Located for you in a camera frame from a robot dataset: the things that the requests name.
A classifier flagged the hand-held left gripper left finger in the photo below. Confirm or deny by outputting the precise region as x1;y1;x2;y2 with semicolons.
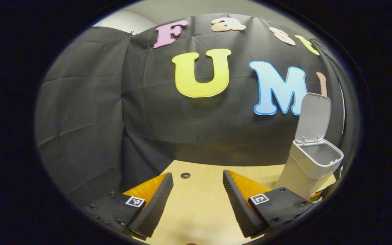
80;173;174;239

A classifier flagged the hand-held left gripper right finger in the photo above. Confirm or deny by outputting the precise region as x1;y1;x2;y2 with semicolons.
222;170;315;239

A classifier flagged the white desktop garbage bin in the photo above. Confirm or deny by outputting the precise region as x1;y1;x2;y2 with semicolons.
274;93;344;199

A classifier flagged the wooden desktop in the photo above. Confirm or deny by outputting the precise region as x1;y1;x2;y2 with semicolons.
145;160;338;245

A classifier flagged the black backdrop cloth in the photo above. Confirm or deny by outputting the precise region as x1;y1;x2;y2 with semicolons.
34;14;348;205

